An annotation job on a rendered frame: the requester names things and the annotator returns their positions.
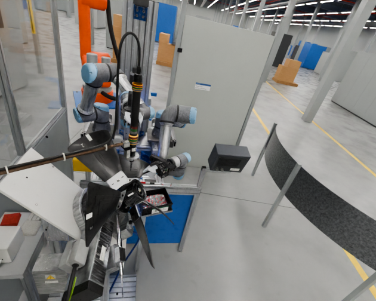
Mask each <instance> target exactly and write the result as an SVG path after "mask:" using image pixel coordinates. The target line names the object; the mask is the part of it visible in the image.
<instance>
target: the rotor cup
mask: <svg viewBox="0 0 376 301"><path fill-rule="evenodd" d="M138 188H140V190H141V191H140V192H139V191H138ZM124 190H126V193H125V196H124V199H123V202H122V204H121V206H120V208H119V209H117V210H116V211H117V212H118V213H119V214H125V213H127V212H129V210H130V207H132V206H133V205H134V204H135V205H137V204H138V203H140V202H143V201H145V200H146V190H145V188H144V186H143V185H142V183H141V182H140V181H139V180H137V179H133V180H132V181H130V182H129V183H127V184H124V185H122V186H121V187H120V188H119V189H117V191H120V192H122V191H124ZM131 193H133V194H132V195H130V196H128V195H129V194H131Z"/></svg>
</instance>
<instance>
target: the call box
mask: <svg viewBox="0 0 376 301"><path fill-rule="evenodd" d="M72 161H73V170H74V171H87V172H92V171H91V170H90V169H89V168H88V167H86V166H85V165H84V164H83V163H81V162H80V161H79V160H78V159H77V158H75V157H74V158H73V160H72Z"/></svg>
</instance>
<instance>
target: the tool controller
mask: <svg viewBox="0 0 376 301"><path fill-rule="evenodd" d="M250 158H251V155H250V153H249V150H248V148H247V146H236V145H225V144H218V143H216V144H215V145H214V147H213V149H212V151H211V154H210V156H209V158H208V163H209V169H210V170H212V171H222V172H223V171H229V172H238V173H240V172H241V171H242V170H243V169H244V167H245V166H246V164H247V163H248V161H249V160H250Z"/></svg>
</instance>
